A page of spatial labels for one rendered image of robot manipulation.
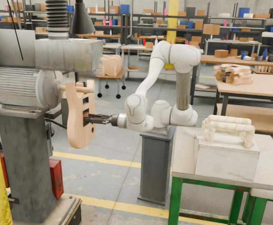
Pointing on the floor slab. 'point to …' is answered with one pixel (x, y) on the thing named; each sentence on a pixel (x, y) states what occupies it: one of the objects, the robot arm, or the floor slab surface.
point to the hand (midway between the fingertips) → (86, 117)
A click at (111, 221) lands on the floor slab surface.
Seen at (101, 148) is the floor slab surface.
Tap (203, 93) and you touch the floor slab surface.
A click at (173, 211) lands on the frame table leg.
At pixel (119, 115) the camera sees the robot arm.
